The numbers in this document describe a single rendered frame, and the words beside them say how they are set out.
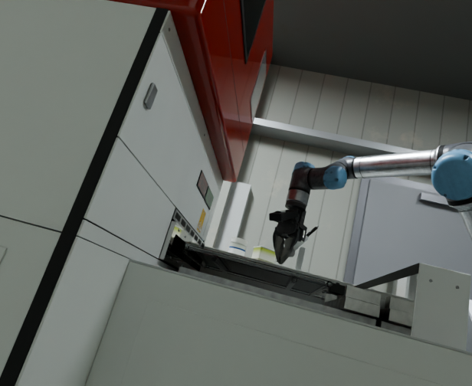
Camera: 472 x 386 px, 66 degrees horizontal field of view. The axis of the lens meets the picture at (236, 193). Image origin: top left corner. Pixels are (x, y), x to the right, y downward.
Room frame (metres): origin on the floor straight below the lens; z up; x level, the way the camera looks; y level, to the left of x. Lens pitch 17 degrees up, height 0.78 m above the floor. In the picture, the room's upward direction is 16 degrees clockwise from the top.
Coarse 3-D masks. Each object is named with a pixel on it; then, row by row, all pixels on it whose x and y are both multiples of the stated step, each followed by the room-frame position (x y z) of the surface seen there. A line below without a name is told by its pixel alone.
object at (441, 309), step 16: (432, 272) 0.67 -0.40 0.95; (448, 272) 0.67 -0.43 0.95; (432, 288) 0.67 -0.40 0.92; (448, 288) 0.67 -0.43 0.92; (464, 288) 0.66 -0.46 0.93; (416, 304) 0.68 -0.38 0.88; (432, 304) 0.67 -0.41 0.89; (448, 304) 0.67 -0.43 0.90; (464, 304) 0.66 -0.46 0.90; (416, 320) 0.68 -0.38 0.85; (432, 320) 0.67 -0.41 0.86; (448, 320) 0.67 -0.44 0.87; (464, 320) 0.66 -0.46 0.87; (416, 336) 0.67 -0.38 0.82; (432, 336) 0.67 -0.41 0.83; (448, 336) 0.67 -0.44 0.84; (464, 336) 0.66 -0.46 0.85
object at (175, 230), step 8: (176, 224) 0.87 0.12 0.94; (168, 232) 0.87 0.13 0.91; (176, 232) 0.89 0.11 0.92; (184, 232) 0.96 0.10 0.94; (168, 240) 0.86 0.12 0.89; (184, 240) 0.99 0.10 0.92; (192, 240) 1.08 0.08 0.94; (168, 248) 0.87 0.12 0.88; (160, 256) 0.87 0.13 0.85; (168, 256) 0.89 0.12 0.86; (176, 256) 0.96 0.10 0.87; (176, 264) 0.98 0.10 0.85; (184, 264) 1.06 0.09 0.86
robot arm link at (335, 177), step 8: (312, 168) 1.14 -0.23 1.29; (320, 168) 1.11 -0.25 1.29; (328, 168) 1.09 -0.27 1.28; (336, 168) 1.07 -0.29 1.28; (344, 168) 1.13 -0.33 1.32; (312, 176) 1.12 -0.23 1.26; (320, 176) 1.10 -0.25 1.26; (328, 176) 1.08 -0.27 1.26; (336, 176) 1.07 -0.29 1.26; (344, 176) 1.09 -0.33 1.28; (312, 184) 1.14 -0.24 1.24; (320, 184) 1.11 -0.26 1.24; (328, 184) 1.10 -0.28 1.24; (336, 184) 1.08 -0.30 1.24; (344, 184) 1.10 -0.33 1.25
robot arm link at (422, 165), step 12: (456, 144) 0.89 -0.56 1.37; (348, 156) 1.18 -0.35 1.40; (372, 156) 1.09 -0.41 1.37; (384, 156) 1.05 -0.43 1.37; (396, 156) 1.02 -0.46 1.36; (408, 156) 0.99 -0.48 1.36; (420, 156) 0.97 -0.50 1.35; (432, 156) 0.95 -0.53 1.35; (348, 168) 1.14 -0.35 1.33; (360, 168) 1.11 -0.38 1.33; (372, 168) 1.08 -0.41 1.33; (384, 168) 1.06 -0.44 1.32; (396, 168) 1.03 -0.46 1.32; (408, 168) 1.00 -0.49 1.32; (420, 168) 0.98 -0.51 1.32
